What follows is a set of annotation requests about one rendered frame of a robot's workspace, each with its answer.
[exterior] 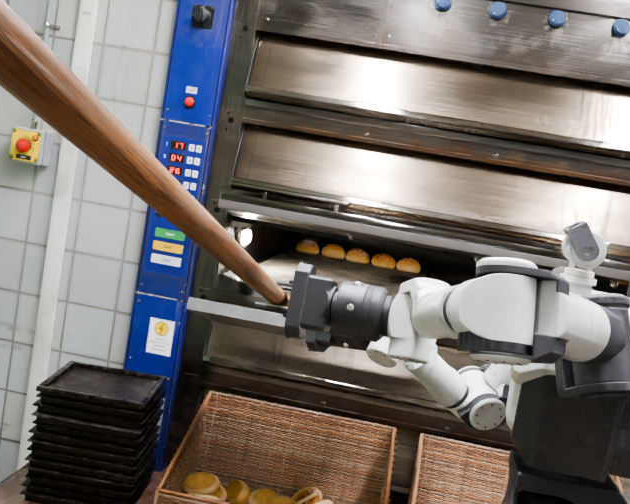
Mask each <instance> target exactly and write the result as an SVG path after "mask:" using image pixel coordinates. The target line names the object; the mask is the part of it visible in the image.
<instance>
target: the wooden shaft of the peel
mask: <svg viewBox="0 0 630 504"><path fill-rule="evenodd" d="M0 86H1V87H2V88H3V89H5V90H6V91H7V92H8V93H10V94H11V95H12V96H13V97H15V98H16V99H17V100H18V101H19V102H21V103H22V104H23V105H24V106H26V107H27V108H28V109H29V110H31V111H32V112H33V113H34V114H36V115H37V116H38V117H39V118H41V119H42V120H43V121H44V122H46V123H47V124H48V125H49V126H51V127H52V128H53V129H54V130H56V131H57V132H58V133H59V134H61V135H62V136H63V137H64V138H66V139H67V140H68V141H69V142H71V143H72V144H73V145H74V146H75V147H77V148H78V149H79V150H80V151H82V152H83V153H84V154H85V155H87V156H88V157H89V158H90V159H92V160H93V161H94V162H95V163H97V164H98V165H99V166H100V167H102V168H103V169H104V170H105V171H107V172H108V173H109V174H110V175H112V176H113V177H114V178H115V179H117V180H118V181H119V182H120V183H122V184H123V185H124V186H125V187H126V188H128V189H129V190H130V191H131V192H133V193H134V194H135V195H136V196H138V197H139V198H140V199H141V200H143V201H144V202H145V203H146V204H148V205H149V206H150V207H151V208H153V209H154V210H155V211H156V212H158V213H159V214H160V215H161V216H163V217H164V218H165V219H166V220H168V221H169V222H170V223H171V224H173V225H174V226H175V227H176V228H178V229H179V230H180V231H181V232H182V233H184V234H185V235H186V236H187V237H189V238H190V239H191V240H192V241H194V242H195V243H196V244H197V245H199V246H200V247H201V248H202V249H204V250H205V251H206V252H207V253H209V254H210V255H211V256H212V257H214V258H215V259H216V260H217V261H219V262H220V263H221V264H222V265H224V266H225V267H226V268H227V269H229V270H230V271H231V272H232V273H233V274H235V275H236V276H237V277H238V278H240V279H241V280H242V281H243V282H245V283H246V284H247V285H248V286H250V287H251V288H252V289H253V290H255V291H256V292H257V293H258V294H260V295H261V296H262V297H263V298H265V299H266V300H267V301H268V302H270V303H271V304H272V305H278V306H284V307H288V305H289V300H290V296H289V295H288V294H287V293H286V292H285V291H284V290H283V289H282V288H281V287H280V286H279V285H278V284H277V283H276V282H275V281H274V280H273V279H272V278H271V277H270V276H269V275H268V274H267V273H266V271H265V270H264V269H263V268H262V267H261V266H260V265H259V264H258V263H257V262H256V261H255V260H254V259H253V258H252V257H251V256H250V255H249V254H248V253H247V252H246V251H245V250H244V249H243V248H242V247H241V246H240V245H239V244H238V242H237V241H236V240H235V239H234V238H233V237H232V236H231V235H230V234H229V233H228V232H227V231H226V230H225V229H224V228H223V227H222V226H221V225H220V224H219V223H218V222H217V221H216V220H215V219H214V218H213V217H212V216H211V215H210V214H209V212H208V211H207V210H206V209H205V208H204V207H203V206H202V205H201V204H200V203H199V202H198V201H197V200H196V199H195V198H194V197H193V196H192V195H191V194H190V193H189V192H188V191H187V190H186V189H185V188H184V187H183V186H182V185H181V184H180V182H179V181H178V180H177V179H176V178H175V177H174V176H173V175H172V174H171V173H170V172H169V171H168V170H167V169H166V168H165V167H164V166H163V165H162V164H161V163H160V162H159V161H158V160H157V159H156V158H155V157H154V156H153V155H152V154H151V152H150V151H149V150H148V149H147V148H146V147H145V146H144V145H143V144H142V143H141V142H140V141H139V140H138V139H137V138H136V137H135V136H134V135H133V134H132V133H131V132H130V131H129V130H128V129H127V128H126V127H125V126H124V125H123V124H122V122H121V121H120V120H119V119H118V118H117V117H116V116H115V115H114V114H113V113H112V112H111V111H110V110H109V109H108V108H107V107H106V106H105V105H104V104H103V103H102V102H101V101H100V100H99V99H98V98H97V97H96V96H95V95H94V94H93V92H92V91H91V90H90V89H89V88H88V87H87V86H86V85H85V84H84V83H83V82H82V81H81V80H80V79H79V78H78V77H77V76H76V75H75V74H74V73H73V72H72V71H71V70H70V69H69V68H68V67H67V66H66V65H65V64H64V62H63V61H62V60H61V59H60V58H59V57H58V56H57V55H56V54H55V53H54V52H53V51H52V50H51V49H50V48H49V47H48V46H47V45H46V44H45V43H44V42H43V41H42V40H41V39H40V38H39V37H38V36H37V35H36V33H35V32H34V31H33V30H32V29H31V28H30V27H29V26H28V25H27V24H26V23H25V22H24V21H23V20H22V19H21V18H20V17H19V16H18V15H17V14H16V13H15V12H14V11H13V10H12V9H11V8H10V7H9V6H8V5H7V3H6V2H5V1H4V0H0Z"/></svg>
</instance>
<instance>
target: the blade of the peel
mask: <svg viewBox="0 0 630 504"><path fill-rule="evenodd" d="M186 309H188V310H190V311H192V312H195V313H197V314H199V315H202V316H204V317H206V318H208V319H211V320H213V321H215V322H218V323H224V324H229V325H234V326H239V327H245V328H250V329H255V330H260V331H265V332H271V333H276V334H281V335H285V327H284V325H285V320H286V318H285V317H283V314H278V313H273V312H267V311H262V310H257V309H251V308H246V307H241V306H235V305H230V304H225V303H220V302H214V301H209V300H204V299H198V298H193V297H189V298H188V302H187V307H186Z"/></svg>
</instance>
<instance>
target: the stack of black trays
mask: <svg viewBox="0 0 630 504"><path fill-rule="evenodd" d="M166 381H167V377H165V376H159V375H153V374H147V373H142V372H136V371H130V370H124V369H118V368H112V367H106V366H100V365H95V364H89V363H83V362H77V361H70V362H68V363H67V364H66V365H64V366H63V367H62V368H60V369H59V370H58V371H56V372H55V373H54V374H52V375H51V376H50V377H48V378H47V379H46V380H44V381H43V382H42V383H40V384H39V385H38V386H37V387H36V391H40V393H38V394H37V395H36V397H41V398H40V399H38V400H37V401H36V402H35V403H33V404H32V405H33V406H38V407H37V410H36V411H35V412H33V413H32V414H31V415H33V416H36V420H34V421H33V422H32V423H33V424H36V425H35V426H34V427H32V428H31V429H30V430H29V431H28V432H30V433H33V435H32V436H31V437H30V438H29V439H27V441H29V442H32V444H31V445H30V446H29V447H28V448H27V449H26V450H30V451H31V453H30V454H29V455H28V456H27V457H26V458H25V460H29V462H28V463H27V464H26V465H25V466H24V467H23V468H26V469H28V473H27V474H26V475H25V477H27V479H26V480H25V481H24V482H23V483H22V484H21V485H23V486H26V487H25V488H24V489H23V490H22V491H21V492H20V494H23V495H25V498H24V499H25V500H27V501H33V502H38V503H44V504H134V502H135V500H136V499H137V497H138V496H139V494H140V493H141V491H142V489H143V488H144V486H145V485H146V483H147V481H148V480H149V478H150V477H151V475H152V473H153V472H152V471H153V469H154V468H155V465H152V464H153V462H154V461H155V459H156V457H152V456H153V454H154V453H155V451H156V450H157V449H155V448H154V447H155V446H156V444H157V443H158V441H157V439H158V438H159V436H160V434H156V433H157V431H158V430H159V429H160V427H161V426H156V425H157V423H158V422H159V420H160V419H161V417H160V416H161V415H162V414H163V412H164V411H165V410H164V409H160V408H161V407H162V405H163V404H164V403H165V402H163V401H162V399H163V398H164V397H165V396H166V393H162V392H163V390H164V389H165V388H166V387H167V385H164V384H165V382H166Z"/></svg>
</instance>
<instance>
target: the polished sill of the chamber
mask: <svg viewBox="0 0 630 504"><path fill-rule="evenodd" d="M216 290H220V291H226V292H231V293H236V294H241V295H247V296H252V297H257V298H262V299H265V298H263V297H262V296H261V295H260V294H258V293H257V292H256V291H255V290H253V289H252V288H251V287H250V286H248V285H247V284H246V283H245V282H243V281H242V280H241V279H240V278H238V277H235V276H229V275H224V274H222V275H220V276H218V277H217V283H216Z"/></svg>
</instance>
